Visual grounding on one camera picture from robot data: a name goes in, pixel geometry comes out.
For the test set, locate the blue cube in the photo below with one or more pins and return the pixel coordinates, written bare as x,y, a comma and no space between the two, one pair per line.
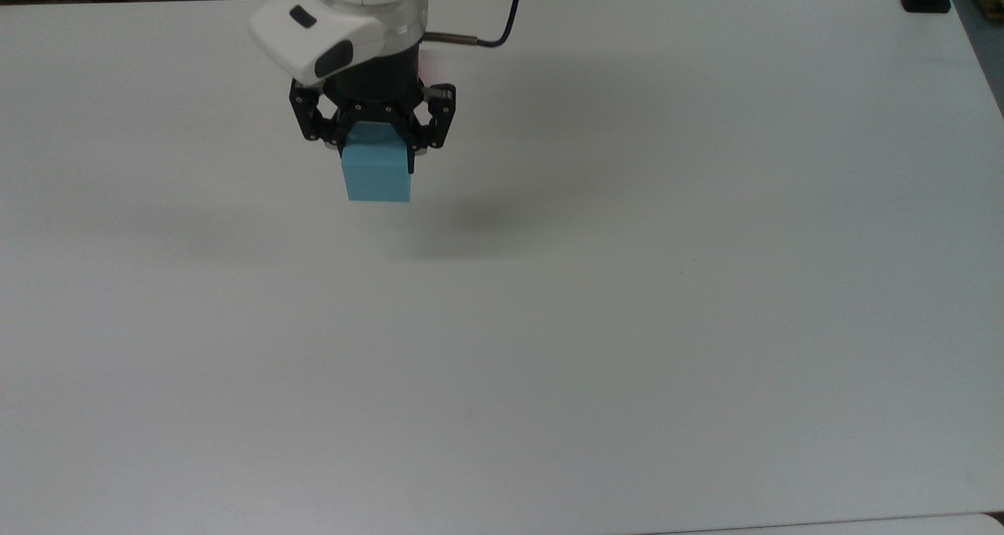
376,174

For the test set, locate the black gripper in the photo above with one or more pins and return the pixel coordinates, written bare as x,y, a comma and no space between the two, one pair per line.
376,88

